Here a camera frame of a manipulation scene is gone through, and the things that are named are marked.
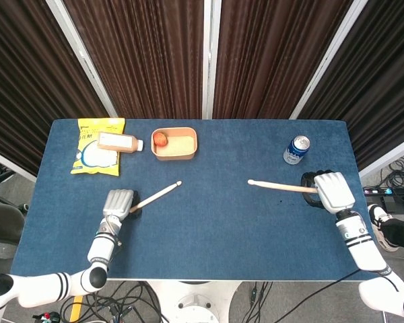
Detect black trouser leg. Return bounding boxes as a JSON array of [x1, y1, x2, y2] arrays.
[[382, 217, 404, 250]]

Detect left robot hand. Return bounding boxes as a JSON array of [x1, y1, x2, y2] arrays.
[[102, 188, 143, 222]]

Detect yellow floor tape strip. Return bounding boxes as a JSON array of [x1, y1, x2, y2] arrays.
[[69, 295, 85, 320]]

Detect white table pedestal base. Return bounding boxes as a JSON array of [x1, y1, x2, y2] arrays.
[[147, 280, 240, 323]]

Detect brown drink bottle white cap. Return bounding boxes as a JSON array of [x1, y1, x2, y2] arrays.
[[96, 131, 145, 154]]

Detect brown pleated curtain panel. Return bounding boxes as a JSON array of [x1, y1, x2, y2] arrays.
[[0, 0, 110, 176], [298, 0, 404, 172], [212, 0, 354, 119], [63, 0, 205, 119]]

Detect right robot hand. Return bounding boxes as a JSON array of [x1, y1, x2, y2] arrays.
[[300, 170, 357, 215]]

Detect black foot pedal box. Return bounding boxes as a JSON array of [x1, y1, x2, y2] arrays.
[[382, 194, 404, 213]]

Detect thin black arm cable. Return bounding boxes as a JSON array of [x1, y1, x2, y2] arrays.
[[269, 268, 362, 323]]

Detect white partition frame post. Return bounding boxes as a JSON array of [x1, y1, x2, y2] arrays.
[[289, 0, 370, 120], [201, 0, 222, 120], [0, 146, 38, 183], [45, 0, 119, 118], [358, 133, 404, 179]]

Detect black coiled cables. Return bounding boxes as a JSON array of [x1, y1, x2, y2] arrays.
[[364, 151, 404, 193]]

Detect orange rectangular food box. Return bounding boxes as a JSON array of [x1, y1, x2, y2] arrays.
[[150, 127, 199, 162]]

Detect black floor cable bundle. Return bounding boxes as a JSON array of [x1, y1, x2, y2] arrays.
[[32, 281, 169, 323]]

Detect yellow snack bag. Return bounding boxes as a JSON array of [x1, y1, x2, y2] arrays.
[[69, 117, 127, 177]]

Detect black office chair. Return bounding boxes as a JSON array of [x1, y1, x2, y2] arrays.
[[0, 160, 30, 247]]

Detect power strip with lit switches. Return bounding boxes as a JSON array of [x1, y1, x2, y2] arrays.
[[363, 187, 404, 198]]

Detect blue drink can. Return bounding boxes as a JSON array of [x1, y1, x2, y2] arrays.
[[283, 135, 312, 166]]

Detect blue felt table cloth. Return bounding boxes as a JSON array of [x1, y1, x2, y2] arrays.
[[10, 118, 380, 282]]

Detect black and white sneaker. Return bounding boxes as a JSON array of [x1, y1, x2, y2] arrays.
[[368, 203, 402, 252]]

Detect black cable with green connector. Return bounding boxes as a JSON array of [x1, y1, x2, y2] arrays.
[[240, 281, 273, 323]]

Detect wooden drumstick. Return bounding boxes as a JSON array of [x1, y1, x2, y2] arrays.
[[129, 180, 183, 214], [247, 179, 319, 194]]

